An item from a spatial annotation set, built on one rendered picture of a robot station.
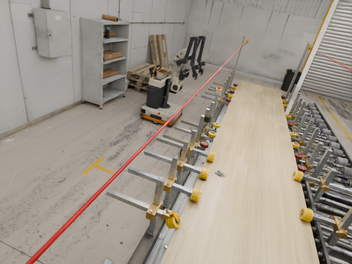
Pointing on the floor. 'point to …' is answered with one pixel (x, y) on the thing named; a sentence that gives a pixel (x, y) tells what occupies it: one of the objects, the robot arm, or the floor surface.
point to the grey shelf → (116, 79)
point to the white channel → (312, 54)
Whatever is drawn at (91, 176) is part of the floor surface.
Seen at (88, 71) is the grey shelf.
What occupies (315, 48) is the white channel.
